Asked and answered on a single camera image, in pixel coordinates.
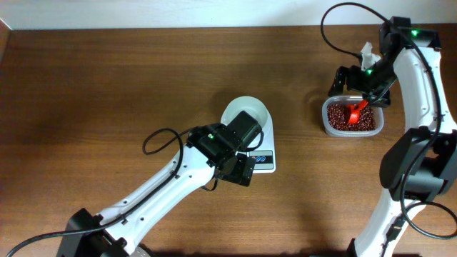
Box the red beans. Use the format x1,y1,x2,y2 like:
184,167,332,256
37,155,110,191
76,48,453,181
327,104,376,131

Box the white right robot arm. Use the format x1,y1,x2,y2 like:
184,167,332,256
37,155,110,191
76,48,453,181
328,16,456,256

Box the clear plastic container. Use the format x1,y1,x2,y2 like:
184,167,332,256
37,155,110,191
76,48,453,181
322,96,384,138

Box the orange plastic scoop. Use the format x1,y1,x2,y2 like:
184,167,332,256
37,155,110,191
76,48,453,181
346,100,368,125

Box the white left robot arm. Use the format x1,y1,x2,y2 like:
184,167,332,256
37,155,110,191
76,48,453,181
57,121,263,257

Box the white round bowl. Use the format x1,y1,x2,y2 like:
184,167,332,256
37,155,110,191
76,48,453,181
221,96,273,136

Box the white digital kitchen scale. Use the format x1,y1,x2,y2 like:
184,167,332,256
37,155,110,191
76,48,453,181
219,106,277,174

